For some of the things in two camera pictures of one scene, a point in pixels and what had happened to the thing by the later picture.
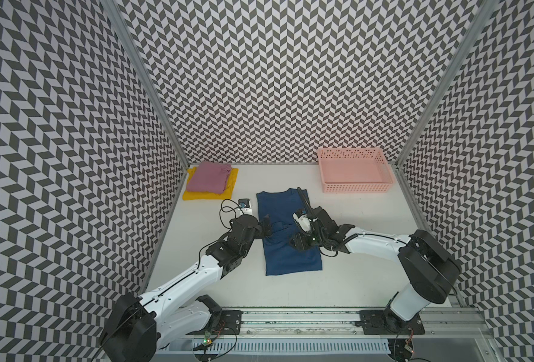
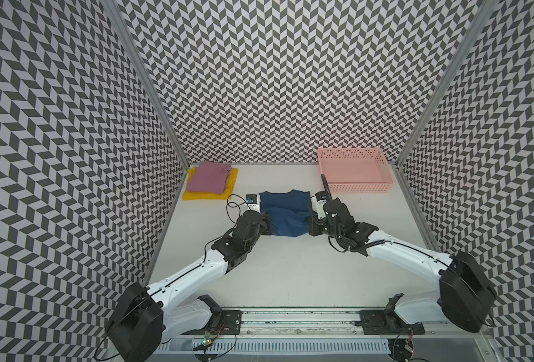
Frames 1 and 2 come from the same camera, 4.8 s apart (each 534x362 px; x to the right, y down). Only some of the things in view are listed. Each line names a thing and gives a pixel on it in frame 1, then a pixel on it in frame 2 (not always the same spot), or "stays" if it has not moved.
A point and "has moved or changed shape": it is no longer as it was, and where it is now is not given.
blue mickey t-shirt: x=280 y=256 has moved or changed shape
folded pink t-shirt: x=210 y=176 stays
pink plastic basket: x=354 y=170 stays
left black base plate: x=228 y=323 stays
